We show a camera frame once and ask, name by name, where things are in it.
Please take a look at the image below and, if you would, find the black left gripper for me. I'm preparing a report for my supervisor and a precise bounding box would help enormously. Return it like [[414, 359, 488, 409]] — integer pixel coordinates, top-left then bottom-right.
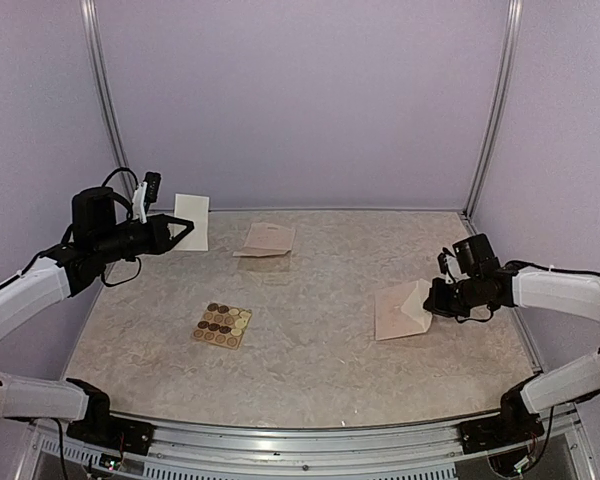
[[94, 213, 193, 264]]

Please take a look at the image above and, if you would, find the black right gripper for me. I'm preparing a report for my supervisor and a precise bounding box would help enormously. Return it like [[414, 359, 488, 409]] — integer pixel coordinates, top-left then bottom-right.
[[424, 275, 484, 318]]

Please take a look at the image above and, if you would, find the cream letter paper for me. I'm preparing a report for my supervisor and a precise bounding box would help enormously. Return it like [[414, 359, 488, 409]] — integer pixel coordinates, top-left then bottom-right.
[[174, 194, 210, 252]]

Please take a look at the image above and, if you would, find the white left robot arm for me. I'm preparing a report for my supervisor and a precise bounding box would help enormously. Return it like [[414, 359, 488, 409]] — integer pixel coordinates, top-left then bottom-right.
[[0, 182, 195, 445]]

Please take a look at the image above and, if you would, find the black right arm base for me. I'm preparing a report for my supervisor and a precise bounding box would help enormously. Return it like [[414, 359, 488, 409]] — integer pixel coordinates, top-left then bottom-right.
[[458, 389, 545, 454]]

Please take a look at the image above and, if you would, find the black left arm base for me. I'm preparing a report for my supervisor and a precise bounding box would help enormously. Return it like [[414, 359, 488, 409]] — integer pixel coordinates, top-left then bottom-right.
[[66, 378, 155, 456]]

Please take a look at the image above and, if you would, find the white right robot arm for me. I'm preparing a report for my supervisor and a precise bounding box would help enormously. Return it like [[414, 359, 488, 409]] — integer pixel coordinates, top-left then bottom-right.
[[423, 261, 600, 444]]

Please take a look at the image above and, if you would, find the spare folded letter paper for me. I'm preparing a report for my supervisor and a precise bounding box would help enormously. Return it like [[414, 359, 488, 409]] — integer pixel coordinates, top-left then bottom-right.
[[233, 222, 296, 258]]

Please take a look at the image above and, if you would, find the round sticker sheet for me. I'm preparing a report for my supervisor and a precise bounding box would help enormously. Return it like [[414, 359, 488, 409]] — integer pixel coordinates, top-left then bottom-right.
[[191, 302, 253, 350]]

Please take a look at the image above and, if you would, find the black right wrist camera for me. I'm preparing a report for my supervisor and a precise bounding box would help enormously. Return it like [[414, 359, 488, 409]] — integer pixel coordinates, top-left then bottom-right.
[[437, 233, 500, 283]]

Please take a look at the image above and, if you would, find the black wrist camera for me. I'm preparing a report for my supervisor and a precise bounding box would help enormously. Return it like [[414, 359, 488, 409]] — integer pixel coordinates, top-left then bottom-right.
[[437, 233, 500, 283], [132, 172, 162, 223]]

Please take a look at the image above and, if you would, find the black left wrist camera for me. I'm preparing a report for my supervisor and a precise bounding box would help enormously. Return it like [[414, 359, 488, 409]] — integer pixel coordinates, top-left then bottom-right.
[[132, 172, 162, 223]]

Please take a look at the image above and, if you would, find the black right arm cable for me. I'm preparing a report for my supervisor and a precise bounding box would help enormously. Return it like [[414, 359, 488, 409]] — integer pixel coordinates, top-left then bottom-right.
[[459, 259, 600, 324]]

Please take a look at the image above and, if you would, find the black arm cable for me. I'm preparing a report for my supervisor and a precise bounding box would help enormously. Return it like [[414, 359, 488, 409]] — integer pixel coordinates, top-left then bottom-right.
[[62, 166, 144, 289], [459, 259, 600, 324]]

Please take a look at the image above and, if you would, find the aluminium left corner post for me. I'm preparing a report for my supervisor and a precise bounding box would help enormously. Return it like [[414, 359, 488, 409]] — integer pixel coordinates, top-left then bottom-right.
[[79, 0, 129, 167]]

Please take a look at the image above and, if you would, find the aluminium corner post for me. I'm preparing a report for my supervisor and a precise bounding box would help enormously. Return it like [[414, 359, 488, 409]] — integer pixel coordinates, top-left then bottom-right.
[[463, 0, 523, 225], [79, 0, 129, 167]]

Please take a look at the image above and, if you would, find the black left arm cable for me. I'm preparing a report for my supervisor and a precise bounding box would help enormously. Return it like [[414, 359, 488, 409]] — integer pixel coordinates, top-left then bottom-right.
[[62, 166, 144, 289]]

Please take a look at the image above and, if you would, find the aluminium front table rail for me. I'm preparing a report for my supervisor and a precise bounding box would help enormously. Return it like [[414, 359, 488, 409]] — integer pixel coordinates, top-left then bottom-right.
[[15, 407, 599, 479]]

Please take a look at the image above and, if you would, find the aluminium right corner post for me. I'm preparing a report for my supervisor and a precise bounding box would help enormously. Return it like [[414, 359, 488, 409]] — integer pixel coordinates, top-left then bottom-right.
[[463, 0, 523, 225]]

